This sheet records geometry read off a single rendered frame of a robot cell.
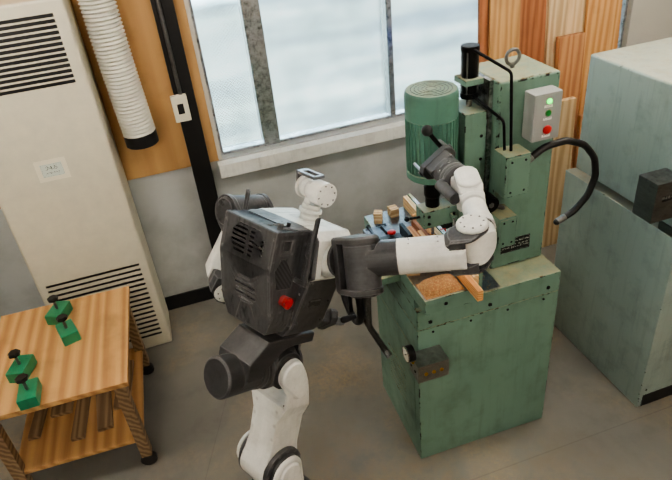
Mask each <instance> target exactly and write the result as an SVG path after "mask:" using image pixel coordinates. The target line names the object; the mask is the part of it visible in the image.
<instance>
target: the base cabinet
mask: <svg viewBox="0 0 672 480"><path fill-rule="evenodd" d="M383 286H384V292H383V293H381V294H380V295H378V296H377V308H378V321H379V335H380V337H381V339H382V341H383V342H384V343H385V345H386V346H387V348H388V349H389V350H390V352H391V353H392V354H393V355H392V356H391V357H390V358H388V359H387V358H386V356H385V355H384V353H383V352H382V351H381V362H382V375H383V386H384V388H385V390H386V392H387V394H388V396H389V397H390V399H391V401H392V403H393V405H394V407H395V409H396V411H397V413H398V415H399V417H400V419H401V421H402V423H403V425H404V427H405V428H406V430H407V432H408V434H409V436H410V438H411V440H412V442H413V444H414V446H415V448H416V450H417V452H418V454H419V456H420V458H421V459H422V458H425V457H428V456H431V455H434V454H437V453H440V452H443V451H446V450H449V449H452V448H454V447H457V446H460V445H463V444H466V443H469V442H472V441H475V440H478V439H481V438H484V437H487V436H490V435H493V434H495V433H498V432H501V431H504V430H507V429H510V428H513V427H516V426H519V425H522V424H525V423H528V422H531V421H534V420H536V419H539V418H542V413H543V405H544V398H545V390H546V382H547V375H548V367H549V360H550V352H551V344H552V337H553V329H554V321H555V314H556V306H557V298H558V290H556V291H553V292H549V293H546V294H542V295H539V296H536V297H532V298H529V299H525V300H522V301H519V302H515V303H512V304H508V305H505V306H502V307H498V308H495V309H491V310H488V311H485V312H481V313H478V314H474V315H471V316H468V317H464V318H461V319H457V320H454V321H450V322H447V323H444V324H440V325H437V326H433V327H430V328H427V329H423V330H420V331H417V330H416V328H415V327H414V325H413V323H412V322H411V320H410V319H409V317H408V316H407V314H406V313H405V311H404V310H403V308H402V307H401V305H400V304H399V302H398V300H397V299H396V297H395V296H394V294H393V293H392V291H391V290H390V288H389V287H388V285H383ZM408 344H411V345H412V346H413V347H414V350H415V351H419V350H422V349H425V348H429V347H432V346H435V345H440V346H441V348H442V349H443V351H444V352H445V353H446V355H447V356H448V358H449V375H446V376H442V377H439V378H436V379H433V380H430V381H426V382H423V383H420V384H418V382H417V380H416V379H415V377H414V375H413V374H412V372H411V370H410V363H407V362H406V361H405V359H404V356H403V353H402V346H405V345H408Z"/></svg>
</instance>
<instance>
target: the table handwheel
mask: <svg viewBox="0 0 672 480"><path fill-rule="evenodd" d="M341 299H342V302H343V304H344V307H345V309H346V312H347V314H348V315H353V314H355V312H354V310H353V304H352V298H351V297H350V296H344V295H341ZM355 301H356V308H357V315H356V317H357V318H356V319H354V320H352V322H353V323H354V324H355V325H361V324H362V323H363V322H364V318H365V308H364V300H363V298H355Z"/></svg>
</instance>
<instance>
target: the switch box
mask: <svg viewBox="0 0 672 480"><path fill-rule="evenodd" d="M562 96H563V90H562V89H560V88H558V87H556V86H554V85H549V86H544V87H539V88H535V89H530V90H526V91H525V98H524V111H523V124H522V137H523V138H524V139H526V140H528V141H529V142H531V143H534V142H538V141H542V140H547V139H551V138H555V137H558V132H559V123H560V114H561V105H562ZM548 98H552V103H550V104H553V107H548V108H544V107H545V105H550V104H547V103H546V101H547V99H548ZM548 109H550V110H551V111H552V113H551V115H550V116H548V117H551V116H552V118H551V119H550V120H545V121H543V118H547V117H546V116H545V111H546V110H548ZM546 125H550V126H551V127H552V130H551V132H550V136H547V137H543V138H542V135H545V134H544V133H543V128H544V127H545V126H546Z"/></svg>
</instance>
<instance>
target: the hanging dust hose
mask: <svg viewBox="0 0 672 480"><path fill-rule="evenodd" d="M77 1H79V3H78V5H80V8H79V9H80V10H82V11H81V14H83V15H82V17H83V18H85V19H84V20H83V21H84V22H86V23H85V26H87V28H86V30H88V32H87V34H89V38H90V39H91V40H90V42H92V44H91V46H93V50H94V51H95V52H94V54H96V56H95V58H97V62H99V63H98V66H100V67H99V69H100V70H101V71H100V73H102V77H103V81H105V82H104V84H105V85H106V88H107V92H109V93H108V95H109V96H110V97H109V99H111V103H112V106H113V109H114V110H115V111H114V113H116V117H117V120H118V123H119V126H120V127H121V130H122V134H123V137H124V140H125V143H126V146H127V148H129V149H132V150H141V149H146V148H149V147H152V146H154V145H155V144H157V142H158V141H159V138H158V134H157V131H156V127H155V126H154V125H155V124H154V123H153V122H154V121H153V119H152V116H151V113H150V110H149V106H147V105H148V103H147V99H145V98H146V96H145V95H144V94H145V93H144V92H143V91H144V90H143V89H142V85H141V82H140V78H138V77H139V75H138V74H137V73H138V71H136V69H137V68H136V67H135V63H134V60H133V56H131V55H132V53H131V52H130V51H131V49H130V48H129V47H130V45H128V43H129V42H128V41H127V37H125V36H126V33H124V32H125V29H122V28H123V27H124V26H123V25H121V24H122V23H123V22H122V21H120V20H121V19H122V18H121V17H119V16H120V13H118V12H119V9H116V8H117V7H118V5H116V3H117V1H115V0H77Z"/></svg>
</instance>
